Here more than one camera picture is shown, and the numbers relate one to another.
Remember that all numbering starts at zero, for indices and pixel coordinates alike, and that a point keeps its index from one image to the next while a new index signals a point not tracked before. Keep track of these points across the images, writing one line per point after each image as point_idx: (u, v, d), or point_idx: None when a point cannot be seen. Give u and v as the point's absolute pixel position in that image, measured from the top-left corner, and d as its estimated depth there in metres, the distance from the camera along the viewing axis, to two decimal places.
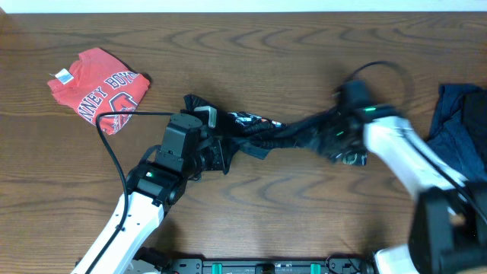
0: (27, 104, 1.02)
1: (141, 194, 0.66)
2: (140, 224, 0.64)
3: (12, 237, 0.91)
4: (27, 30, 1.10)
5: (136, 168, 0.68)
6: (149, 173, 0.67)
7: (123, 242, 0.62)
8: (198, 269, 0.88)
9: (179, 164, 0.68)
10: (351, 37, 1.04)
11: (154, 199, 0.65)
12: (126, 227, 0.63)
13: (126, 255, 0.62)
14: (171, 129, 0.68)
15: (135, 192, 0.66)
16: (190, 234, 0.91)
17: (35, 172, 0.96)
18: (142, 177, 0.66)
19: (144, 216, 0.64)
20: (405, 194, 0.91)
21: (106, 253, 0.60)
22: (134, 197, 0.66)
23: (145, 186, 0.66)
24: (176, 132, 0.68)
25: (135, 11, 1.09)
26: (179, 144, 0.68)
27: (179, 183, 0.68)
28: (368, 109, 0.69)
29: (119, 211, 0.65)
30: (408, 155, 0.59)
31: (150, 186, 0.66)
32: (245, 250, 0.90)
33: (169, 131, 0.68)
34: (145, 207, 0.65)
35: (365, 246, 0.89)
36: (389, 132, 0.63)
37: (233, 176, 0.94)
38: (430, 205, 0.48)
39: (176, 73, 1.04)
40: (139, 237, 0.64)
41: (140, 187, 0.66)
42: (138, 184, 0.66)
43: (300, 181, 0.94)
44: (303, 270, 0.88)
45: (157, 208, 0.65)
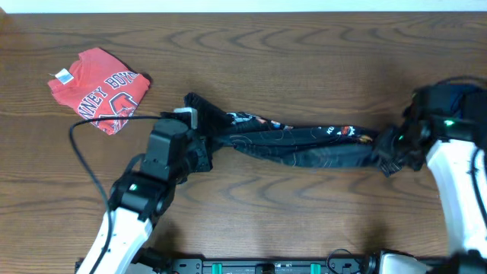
0: (27, 104, 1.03)
1: (125, 211, 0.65)
2: (126, 243, 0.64)
3: (12, 237, 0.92)
4: (27, 30, 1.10)
5: (122, 180, 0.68)
6: (133, 187, 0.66)
7: (112, 261, 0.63)
8: (198, 269, 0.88)
9: (165, 170, 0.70)
10: (352, 37, 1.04)
11: (139, 214, 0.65)
12: (112, 248, 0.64)
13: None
14: (155, 135, 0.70)
15: (119, 209, 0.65)
16: (190, 233, 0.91)
17: (36, 172, 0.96)
18: (126, 192, 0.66)
19: (130, 235, 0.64)
20: (405, 194, 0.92)
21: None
22: (118, 214, 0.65)
23: (130, 201, 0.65)
24: (161, 138, 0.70)
25: (135, 11, 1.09)
26: (163, 151, 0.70)
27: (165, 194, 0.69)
28: (448, 122, 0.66)
29: (105, 232, 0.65)
30: (467, 191, 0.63)
31: (134, 200, 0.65)
32: (245, 250, 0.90)
33: (151, 138, 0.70)
34: (130, 224, 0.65)
35: (365, 246, 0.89)
36: (460, 163, 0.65)
37: (233, 176, 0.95)
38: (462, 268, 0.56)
39: (176, 73, 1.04)
40: (128, 254, 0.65)
41: (123, 203, 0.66)
42: (123, 199, 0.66)
43: (300, 181, 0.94)
44: (303, 270, 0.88)
45: (144, 224, 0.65)
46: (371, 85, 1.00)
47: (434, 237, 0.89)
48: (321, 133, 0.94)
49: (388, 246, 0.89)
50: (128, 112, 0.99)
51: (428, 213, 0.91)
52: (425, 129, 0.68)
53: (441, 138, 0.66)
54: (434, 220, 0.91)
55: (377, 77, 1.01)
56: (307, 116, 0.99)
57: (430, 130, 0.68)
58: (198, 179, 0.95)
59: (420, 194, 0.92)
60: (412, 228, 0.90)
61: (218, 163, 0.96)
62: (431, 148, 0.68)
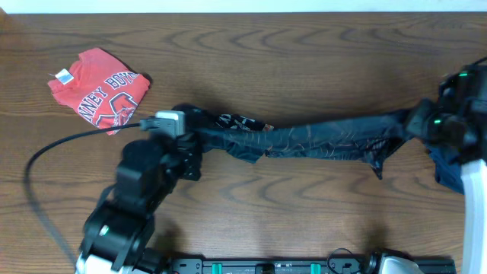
0: (27, 104, 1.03)
1: (98, 257, 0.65)
2: None
3: (12, 237, 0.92)
4: (27, 30, 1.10)
5: (92, 220, 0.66)
6: (103, 231, 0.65)
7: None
8: (198, 269, 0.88)
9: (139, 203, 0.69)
10: (352, 38, 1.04)
11: (110, 263, 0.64)
12: None
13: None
14: (122, 169, 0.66)
15: (90, 258, 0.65)
16: (190, 233, 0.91)
17: (35, 171, 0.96)
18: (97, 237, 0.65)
19: None
20: (405, 194, 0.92)
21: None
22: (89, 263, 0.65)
23: (103, 246, 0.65)
24: (128, 174, 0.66)
25: (135, 11, 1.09)
26: (132, 186, 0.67)
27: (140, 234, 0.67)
28: None
29: None
30: None
31: (107, 246, 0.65)
32: (245, 250, 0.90)
33: (119, 172, 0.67)
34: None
35: (365, 246, 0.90)
36: None
37: (233, 176, 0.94)
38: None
39: (176, 73, 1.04)
40: None
41: (96, 249, 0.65)
42: (95, 243, 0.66)
43: (300, 180, 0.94)
44: (303, 270, 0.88)
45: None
46: (371, 85, 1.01)
47: (433, 237, 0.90)
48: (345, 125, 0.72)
49: (388, 246, 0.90)
50: (128, 112, 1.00)
51: (428, 213, 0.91)
52: (471, 133, 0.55)
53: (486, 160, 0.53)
54: (433, 220, 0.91)
55: (377, 78, 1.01)
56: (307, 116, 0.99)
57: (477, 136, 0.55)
58: (198, 179, 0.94)
59: (420, 194, 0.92)
60: (412, 228, 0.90)
61: (218, 163, 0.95)
62: (467, 160, 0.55)
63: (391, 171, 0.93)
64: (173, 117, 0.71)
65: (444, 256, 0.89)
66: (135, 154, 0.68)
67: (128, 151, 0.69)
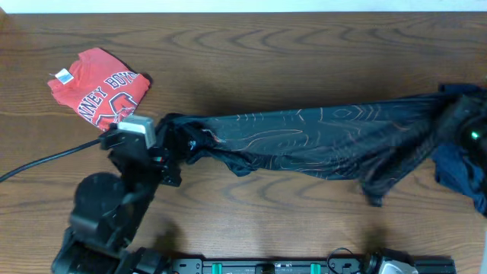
0: (27, 104, 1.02)
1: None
2: None
3: (11, 237, 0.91)
4: (27, 30, 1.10)
5: (58, 262, 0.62)
6: None
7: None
8: (198, 269, 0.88)
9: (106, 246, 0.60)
10: (352, 38, 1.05)
11: None
12: None
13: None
14: (77, 218, 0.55)
15: None
16: (190, 234, 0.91)
17: (36, 171, 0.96)
18: None
19: None
20: (403, 195, 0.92)
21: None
22: None
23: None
24: (85, 225, 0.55)
25: (135, 11, 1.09)
26: (93, 234, 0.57)
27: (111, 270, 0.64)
28: None
29: None
30: None
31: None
32: (245, 250, 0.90)
33: (74, 221, 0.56)
34: None
35: (365, 246, 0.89)
36: None
37: (233, 176, 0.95)
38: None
39: (176, 73, 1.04)
40: None
41: None
42: None
43: (300, 181, 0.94)
44: (303, 270, 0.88)
45: None
46: (372, 84, 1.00)
47: (433, 237, 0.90)
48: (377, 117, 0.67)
49: (389, 246, 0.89)
50: (128, 111, 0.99)
51: (428, 213, 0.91)
52: None
53: None
54: (433, 220, 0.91)
55: (378, 77, 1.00)
56: None
57: None
58: (198, 179, 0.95)
59: (420, 194, 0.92)
60: (412, 228, 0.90)
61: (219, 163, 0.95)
62: None
63: None
64: (141, 130, 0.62)
65: (445, 256, 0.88)
66: (89, 198, 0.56)
67: (81, 195, 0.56)
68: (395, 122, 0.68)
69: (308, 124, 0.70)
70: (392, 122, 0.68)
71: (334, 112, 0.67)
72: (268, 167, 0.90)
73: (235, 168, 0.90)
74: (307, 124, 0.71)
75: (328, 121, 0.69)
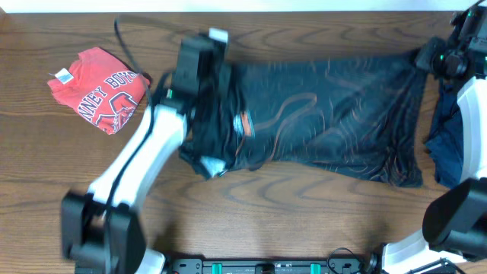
0: (27, 103, 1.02)
1: (165, 115, 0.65)
2: (162, 139, 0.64)
3: (13, 237, 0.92)
4: (28, 30, 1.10)
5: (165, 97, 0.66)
6: (168, 95, 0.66)
7: (126, 189, 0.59)
8: (198, 269, 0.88)
9: (176, 108, 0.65)
10: (352, 37, 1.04)
11: (179, 116, 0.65)
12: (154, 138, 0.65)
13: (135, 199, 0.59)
14: (183, 49, 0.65)
15: (160, 109, 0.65)
16: (190, 233, 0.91)
17: (36, 170, 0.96)
18: (163, 99, 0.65)
19: (169, 129, 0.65)
20: (404, 195, 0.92)
21: (106, 189, 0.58)
22: (158, 116, 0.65)
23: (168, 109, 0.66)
24: (186, 55, 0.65)
25: (135, 11, 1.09)
26: (192, 68, 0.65)
27: (195, 102, 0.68)
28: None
29: (144, 128, 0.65)
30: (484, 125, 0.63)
31: (170, 105, 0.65)
32: (245, 250, 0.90)
33: (182, 46, 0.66)
34: (168, 122, 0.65)
35: (365, 246, 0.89)
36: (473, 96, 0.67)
37: (233, 176, 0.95)
38: (471, 192, 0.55)
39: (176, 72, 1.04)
40: (167, 144, 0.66)
41: (161, 108, 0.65)
42: (160, 106, 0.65)
43: (300, 181, 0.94)
44: (303, 270, 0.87)
45: (182, 123, 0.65)
46: None
47: None
48: (377, 78, 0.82)
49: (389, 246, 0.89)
50: (128, 111, 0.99)
51: None
52: (462, 65, 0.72)
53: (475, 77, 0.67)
54: None
55: None
56: None
57: (466, 66, 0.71)
58: (198, 179, 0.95)
59: (421, 194, 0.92)
60: (412, 228, 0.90)
61: None
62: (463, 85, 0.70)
63: None
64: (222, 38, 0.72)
65: None
66: (195, 39, 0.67)
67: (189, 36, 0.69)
68: (388, 82, 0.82)
69: (319, 78, 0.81)
70: (386, 86, 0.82)
71: (341, 67, 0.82)
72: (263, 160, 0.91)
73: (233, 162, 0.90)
74: (319, 83, 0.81)
75: (335, 78, 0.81)
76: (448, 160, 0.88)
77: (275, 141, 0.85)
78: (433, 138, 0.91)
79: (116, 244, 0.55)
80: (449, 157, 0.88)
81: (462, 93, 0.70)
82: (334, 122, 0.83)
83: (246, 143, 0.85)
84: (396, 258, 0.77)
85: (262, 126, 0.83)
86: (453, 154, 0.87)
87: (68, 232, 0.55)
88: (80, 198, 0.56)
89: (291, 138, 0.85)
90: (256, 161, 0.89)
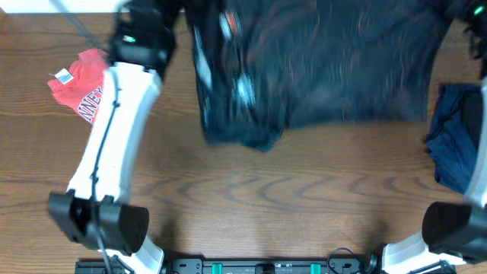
0: (27, 103, 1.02)
1: (128, 64, 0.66)
2: (132, 102, 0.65)
3: (12, 237, 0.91)
4: (27, 30, 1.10)
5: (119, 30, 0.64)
6: (128, 39, 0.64)
7: (108, 174, 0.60)
8: (198, 269, 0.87)
9: (141, 54, 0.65)
10: None
11: (144, 66, 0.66)
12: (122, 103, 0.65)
13: (122, 175, 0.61)
14: None
15: (119, 63, 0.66)
16: (190, 233, 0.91)
17: (36, 171, 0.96)
18: (122, 44, 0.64)
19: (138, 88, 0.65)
20: (404, 194, 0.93)
21: (87, 181, 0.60)
22: (119, 68, 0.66)
23: (128, 57, 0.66)
24: None
25: None
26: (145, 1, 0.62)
27: (163, 41, 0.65)
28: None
29: (110, 90, 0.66)
30: None
31: (131, 52, 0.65)
32: (245, 250, 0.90)
33: None
34: (134, 76, 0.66)
35: (365, 246, 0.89)
36: None
37: (233, 176, 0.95)
38: (468, 223, 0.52)
39: (176, 72, 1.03)
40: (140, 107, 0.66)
41: (122, 57, 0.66)
42: (122, 52, 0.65)
43: (300, 181, 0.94)
44: (303, 270, 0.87)
45: (149, 74, 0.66)
46: None
47: None
48: None
49: None
50: None
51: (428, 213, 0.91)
52: None
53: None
54: None
55: None
56: None
57: None
58: (198, 179, 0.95)
59: (420, 194, 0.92)
60: (412, 227, 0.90)
61: (216, 163, 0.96)
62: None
63: (390, 171, 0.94)
64: None
65: None
66: None
67: None
68: None
69: None
70: None
71: None
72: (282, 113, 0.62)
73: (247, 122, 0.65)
74: None
75: None
76: (449, 160, 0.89)
77: (262, 50, 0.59)
78: (433, 138, 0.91)
79: (113, 233, 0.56)
80: (449, 157, 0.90)
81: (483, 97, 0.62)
82: (345, 32, 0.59)
83: (232, 48, 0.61)
84: (397, 259, 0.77)
85: (246, 25, 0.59)
86: (453, 154, 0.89)
87: (66, 226, 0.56)
88: (65, 197, 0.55)
89: (293, 55, 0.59)
90: (273, 90, 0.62)
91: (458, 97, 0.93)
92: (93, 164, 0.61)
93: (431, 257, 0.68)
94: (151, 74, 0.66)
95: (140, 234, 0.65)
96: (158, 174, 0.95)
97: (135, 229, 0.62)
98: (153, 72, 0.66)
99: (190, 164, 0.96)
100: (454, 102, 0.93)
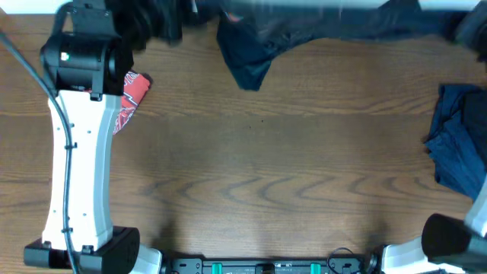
0: (27, 104, 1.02)
1: (71, 91, 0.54)
2: (91, 132, 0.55)
3: (15, 237, 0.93)
4: (28, 30, 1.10)
5: (46, 48, 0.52)
6: (65, 56, 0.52)
7: (80, 224, 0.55)
8: (198, 269, 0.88)
9: (89, 67, 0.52)
10: None
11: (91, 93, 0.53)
12: (78, 142, 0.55)
13: (97, 218, 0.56)
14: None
15: (64, 92, 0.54)
16: (190, 234, 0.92)
17: (36, 171, 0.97)
18: (58, 64, 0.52)
19: (93, 122, 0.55)
20: (404, 195, 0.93)
21: (60, 234, 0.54)
22: (64, 99, 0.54)
23: (70, 78, 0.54)
24: None
25: None
26: None
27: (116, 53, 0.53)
28: None
29: (60, 125, 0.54)
30: None
31: (75, 69, 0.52)
32: (245, 250, 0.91)
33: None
34: (86, 109, 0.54)
35: (365, 246, 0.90)
36: None
37: (233, 176, 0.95)
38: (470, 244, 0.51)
39: (176, 73, 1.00)
40: (101, 141, 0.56)
41: (66, 81, 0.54)
42: (62, 72, 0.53)
43: (300, 181, 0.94)
44: (303, 269, 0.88)
45: (102, 102, 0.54)
46: (375, 84, 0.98)
47: None
48: None
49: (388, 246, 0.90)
50: (128, 112, 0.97)
51: (427, 213, 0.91)
52: None
53: None
54: None
55: (380, 76, 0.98)
56: (307, 117, 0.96)
57: None
58: (198, 179, 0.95)
59: (420, 194, 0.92)
60: (412, 228, 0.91)
61: (217, 164, 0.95)
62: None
63: (391, 171, 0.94)
64: None
65: None
66: None
67: None
68: None
69: None
70: None
71: None
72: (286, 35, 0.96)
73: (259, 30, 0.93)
74: None
75: None
76: (450, 161, 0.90)
77: None
78: (433, 138, 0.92)
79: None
80: (449, 158, 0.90)
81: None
82: None
83: None
84: (396, 259, 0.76)
85: None
86: (453, 155, 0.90)
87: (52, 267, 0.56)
88: (42, 250, 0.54)
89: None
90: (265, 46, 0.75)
91: (458, 97, 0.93)
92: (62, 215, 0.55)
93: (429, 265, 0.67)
94: (104, 100, 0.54)
95: (134, 250, 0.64)
96: (158, 174, 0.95)
97: (127, 252, 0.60)
98: (105, 97, 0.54)
99: (190, 165, 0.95)
100: (454, 103, 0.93)
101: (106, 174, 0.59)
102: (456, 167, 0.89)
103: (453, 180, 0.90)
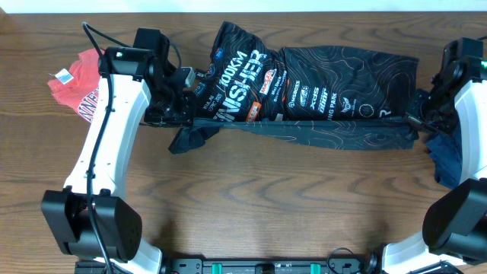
0: (27, 103, 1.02)
1: (120, 76, 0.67)
2: (128, 103, 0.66)
3: (12, 237, 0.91)
4: (28, 30, 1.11)
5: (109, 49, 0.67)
6: (119, 54, 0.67)
7: (104, 173, 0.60)
8: (198, 269, 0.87)
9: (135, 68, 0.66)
10: (351, 37, 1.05)
11: (134, 75, 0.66)
12: (116, 109, 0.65)
13: (116, 173, 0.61)
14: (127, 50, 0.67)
15: (115, 74, 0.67)
16: (190, 233, 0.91)
17: (36, 171, 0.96)
18: (115, 58, 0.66)
19: (131, 94, 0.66)
20: (404, 194, 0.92)
21: (83, 179, 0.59)
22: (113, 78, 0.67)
23: (120, 69, 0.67)
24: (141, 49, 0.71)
25: (135, 11, 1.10)
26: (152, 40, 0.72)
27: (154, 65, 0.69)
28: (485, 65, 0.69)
29: (105, 97, 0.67)
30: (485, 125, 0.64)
31: (125, 68, 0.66)
32: (245, 250, 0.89)
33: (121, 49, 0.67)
34: (127, 85, 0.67)
35: (366, 246, 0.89)
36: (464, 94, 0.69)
37: (233, 176, 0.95)
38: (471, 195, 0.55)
39: None
40: (133, 113, 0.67)
41: (116, 70, 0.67)
42: (115, 65, 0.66)
43: (300, 181, 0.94)
44: (303, 270, 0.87)
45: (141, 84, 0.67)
46: None
47: None
48: None
49: None
50: None
51: None
52: (458, 69, 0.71)
53: (472, 79, 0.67)
54: None
55: None
56: None
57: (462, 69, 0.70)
58: (198, 179, 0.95)
59: (421, 194, 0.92)
60: (414, 228, 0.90)
61: (218, 164, 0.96)
62: (461, 88, 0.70)
63: (390, 171, 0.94)
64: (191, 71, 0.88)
65: None
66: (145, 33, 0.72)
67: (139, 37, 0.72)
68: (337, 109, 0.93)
69: None
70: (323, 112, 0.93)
71: None
72: (313, 71, 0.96)
73: (262, 83, 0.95)
74: None
75: None
76: (449, 160, 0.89)
77: None
78: (433, 138, 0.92)
79: (110, 230, 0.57)
80: (449, 157, 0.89)
81: (459, 97, 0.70)
82: None
83: None
84: (396, 258, 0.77)
85: None
86: (453, 154, 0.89)
87: (58, 227, 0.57)
88: (60, 194, 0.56)
89: None
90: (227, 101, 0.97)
91: None
92: (88, 164, 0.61)
93: (431, 258, 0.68)
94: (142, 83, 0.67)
95: (136, 238, 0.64)
96: (159, 175, 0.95)
97: (131, 231, 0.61)
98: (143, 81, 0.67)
99: (190, 165, 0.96)
100: None
101: (130, 145, 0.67)
102: (454, 166, 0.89)
103: (452, 179, 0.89)
